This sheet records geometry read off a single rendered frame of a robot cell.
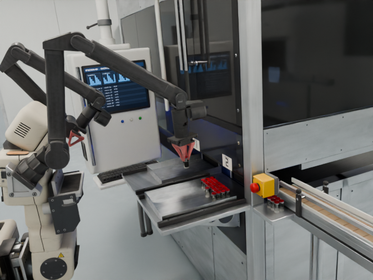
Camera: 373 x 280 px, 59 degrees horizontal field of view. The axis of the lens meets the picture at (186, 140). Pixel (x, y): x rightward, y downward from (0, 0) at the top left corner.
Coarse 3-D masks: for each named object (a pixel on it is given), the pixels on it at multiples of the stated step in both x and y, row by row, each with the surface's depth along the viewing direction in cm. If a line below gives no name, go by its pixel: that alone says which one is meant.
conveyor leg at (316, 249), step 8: (312, 240) 130; (320, 240) 129; (312, 248) 131; (320, 248) 130; (312, 256) 132; (320, 256) 131; (312, 264) 133; (320, 264) 132; (312, 272) 134; (320, 272) 133
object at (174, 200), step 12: (192, 180) 163; (144, 192) 154; (156, 192) 157; (168, 192) 159; (180, 192) 159; (192, 192) 158; (204, 192) 156; (156, 204) 149; (168, 204) 148; (180, 204) 147; (192, 204) 146; (204, 204) 138; (216, 204) 140; (168, 216) 133
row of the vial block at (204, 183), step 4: (204, 180) 159; (204, 184) 157; (208, 184) 154; (204, 188) 158; (212, 188) 149; (212, 192) 149; (216, 192) 145; (220, 192) 145; (216, 196) 145; (220, 196) 145
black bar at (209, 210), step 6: (240, 198) 144; (222, 204) 140; (228, 204) 140; (234, 204) 142; (204, 210) 136; (210, 210) 137; (216, 210) 139; (180, 216) 133; (186, 216) 133; (192, 216) 134; (198, 216) 136; (162, 222) 130; (168, 222) 131; (174, 222) 132
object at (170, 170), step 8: (168, 160) 194; (176, 160) 195; (192, 160) 199; (200, 160) 199; (152, 168) 190; (160, 168) 191; (168, 168) 190; (176, 168) 189; (184, 168) 188; (192, 168) 187; (200, 168) 186; (208, 168) 185; (216, 168) 177; (160, 176) 180; (168, 176) 179; (176, 176) 178; (184, 176) 170; (192, 176) 172
